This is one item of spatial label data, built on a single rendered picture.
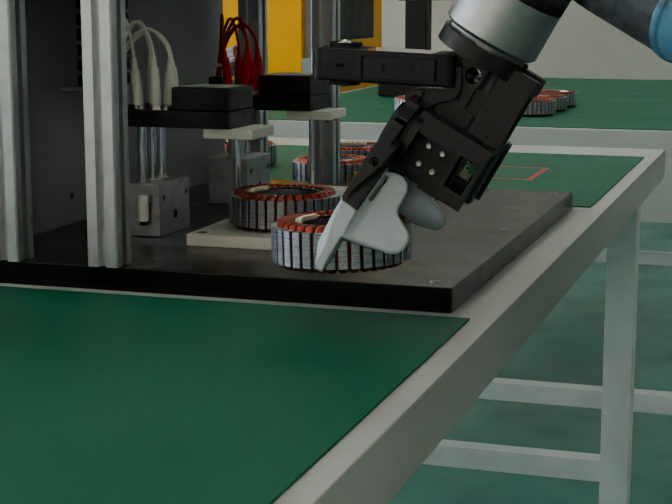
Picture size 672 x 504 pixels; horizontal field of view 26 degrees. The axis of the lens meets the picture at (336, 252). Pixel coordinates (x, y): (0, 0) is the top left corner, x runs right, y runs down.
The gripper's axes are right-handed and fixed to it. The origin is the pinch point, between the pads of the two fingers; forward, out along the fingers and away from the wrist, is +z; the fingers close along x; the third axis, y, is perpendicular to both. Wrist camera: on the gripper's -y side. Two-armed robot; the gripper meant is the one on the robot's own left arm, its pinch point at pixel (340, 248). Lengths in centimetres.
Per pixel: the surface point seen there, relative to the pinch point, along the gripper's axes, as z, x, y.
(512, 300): 0.0, 14.1, 12.7
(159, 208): 14.3, 22.7, -22.8
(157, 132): 9.5, 28.1, -28.6
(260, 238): 9.8, 19.1, -11.2
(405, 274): 2.5, 11.6, 3.8
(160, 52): 9, 51, -42
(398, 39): 80, 556, -140
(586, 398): 60, 188, 23
